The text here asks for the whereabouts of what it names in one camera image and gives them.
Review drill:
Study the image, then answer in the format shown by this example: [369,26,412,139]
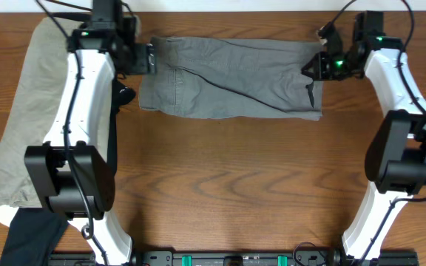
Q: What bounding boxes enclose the grey shorts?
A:
[139,36,323,120]

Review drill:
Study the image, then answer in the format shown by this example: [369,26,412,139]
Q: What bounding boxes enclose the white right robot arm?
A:
[301,11,426,265]

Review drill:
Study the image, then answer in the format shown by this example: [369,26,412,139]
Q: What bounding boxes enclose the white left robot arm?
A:
[24,0,156,265]

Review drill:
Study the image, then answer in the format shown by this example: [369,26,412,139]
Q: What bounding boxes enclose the khaki folded shorts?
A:
[0,18,68,208]

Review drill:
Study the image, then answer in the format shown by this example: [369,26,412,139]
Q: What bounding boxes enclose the black garment under stack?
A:
[0,12,138,266]

